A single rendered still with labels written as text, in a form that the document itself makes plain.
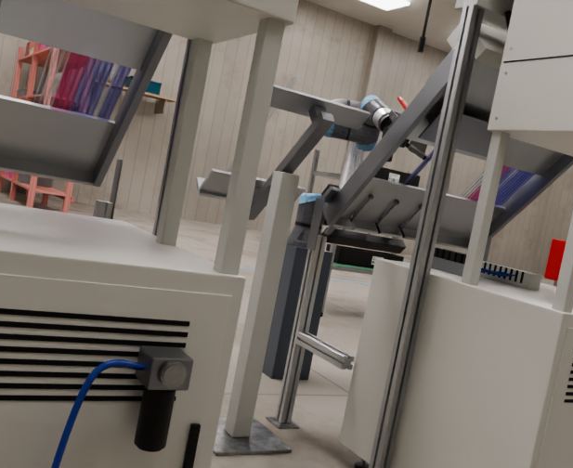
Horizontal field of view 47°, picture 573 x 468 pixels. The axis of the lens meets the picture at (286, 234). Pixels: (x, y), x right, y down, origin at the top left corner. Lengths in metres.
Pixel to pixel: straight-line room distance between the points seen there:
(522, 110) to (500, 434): 0.74
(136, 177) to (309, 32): 4.10
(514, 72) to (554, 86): 0.13
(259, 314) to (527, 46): 1.02
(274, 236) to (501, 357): 0.74
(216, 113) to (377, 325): 9.75
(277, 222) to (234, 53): 9.83
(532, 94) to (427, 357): 0.69
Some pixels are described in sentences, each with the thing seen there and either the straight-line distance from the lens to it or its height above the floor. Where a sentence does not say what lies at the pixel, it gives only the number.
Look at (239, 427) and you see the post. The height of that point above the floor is 0.04.
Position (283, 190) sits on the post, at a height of 0.76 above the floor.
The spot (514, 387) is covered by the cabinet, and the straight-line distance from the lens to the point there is 1.57.
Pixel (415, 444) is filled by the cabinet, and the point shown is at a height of 0.19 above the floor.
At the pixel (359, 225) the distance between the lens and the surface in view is 2.24.
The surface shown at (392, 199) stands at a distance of 2.23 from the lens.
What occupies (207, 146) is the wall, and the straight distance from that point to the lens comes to 11.43.
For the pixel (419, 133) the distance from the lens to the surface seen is 2.03.
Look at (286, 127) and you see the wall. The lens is 12.08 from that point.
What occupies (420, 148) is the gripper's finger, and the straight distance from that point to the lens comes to 2.28.
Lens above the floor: 0.75
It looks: 3 degrees down
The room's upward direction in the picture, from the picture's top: 11 degrees clockwise
